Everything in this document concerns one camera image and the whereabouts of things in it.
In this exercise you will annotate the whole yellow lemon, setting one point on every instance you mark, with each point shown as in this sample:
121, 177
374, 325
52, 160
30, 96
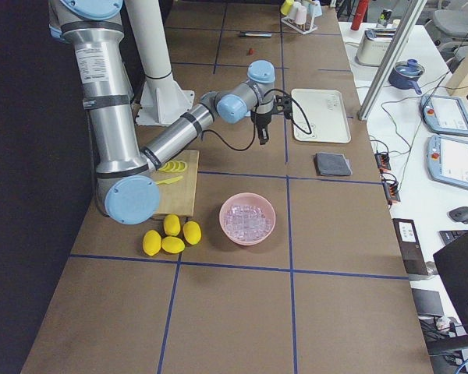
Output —
192, 232
172, 245
151, 243
172, 225

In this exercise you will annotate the pink upturned cup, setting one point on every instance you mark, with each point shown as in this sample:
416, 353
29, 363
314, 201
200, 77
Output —
298, 14

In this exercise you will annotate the pink bowl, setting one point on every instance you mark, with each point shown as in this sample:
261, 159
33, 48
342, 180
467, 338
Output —
247, 218

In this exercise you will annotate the red bottle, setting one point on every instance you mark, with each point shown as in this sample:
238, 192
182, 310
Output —
359, 15

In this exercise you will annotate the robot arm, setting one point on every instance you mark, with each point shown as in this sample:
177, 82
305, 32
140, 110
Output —
124, 184

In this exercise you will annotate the teach pendant tablet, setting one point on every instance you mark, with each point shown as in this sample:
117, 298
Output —
444, 114
447, 160

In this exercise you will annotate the blue saucepan with lid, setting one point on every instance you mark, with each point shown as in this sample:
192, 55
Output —
405, 75

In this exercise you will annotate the yellow plastic knife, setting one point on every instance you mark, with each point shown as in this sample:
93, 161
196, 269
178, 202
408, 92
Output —
169, 181

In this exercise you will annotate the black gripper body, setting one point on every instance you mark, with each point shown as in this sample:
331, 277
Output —
262, 119

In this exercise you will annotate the yellow upturned cup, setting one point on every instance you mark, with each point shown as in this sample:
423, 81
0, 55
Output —
286, 7

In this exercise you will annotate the lemon slice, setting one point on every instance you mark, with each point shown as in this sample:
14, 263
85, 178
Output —
166, 167
174, 167
181, 166

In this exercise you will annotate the black keyboard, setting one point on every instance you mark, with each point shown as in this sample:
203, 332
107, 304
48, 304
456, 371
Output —
451, 235

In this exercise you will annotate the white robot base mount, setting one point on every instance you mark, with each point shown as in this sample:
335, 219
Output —
163, 100

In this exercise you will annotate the white bear tray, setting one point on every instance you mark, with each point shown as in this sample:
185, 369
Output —
326, 114

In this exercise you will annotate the steel muddler rod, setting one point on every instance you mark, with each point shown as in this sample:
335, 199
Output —
254, 34

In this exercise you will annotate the black computer mouse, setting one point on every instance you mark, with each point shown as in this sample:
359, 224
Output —
459, 214

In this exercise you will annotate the grey folded cloth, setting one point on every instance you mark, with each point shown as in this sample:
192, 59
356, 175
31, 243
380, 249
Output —
332, 164

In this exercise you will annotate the wooden cutting board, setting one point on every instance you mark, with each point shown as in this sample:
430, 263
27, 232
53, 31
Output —
179, 198

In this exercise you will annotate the cream toaster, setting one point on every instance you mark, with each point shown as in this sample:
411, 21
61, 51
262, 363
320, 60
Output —
373, 46

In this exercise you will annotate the aluminium frame post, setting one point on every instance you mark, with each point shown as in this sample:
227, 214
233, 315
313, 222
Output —
392, 55

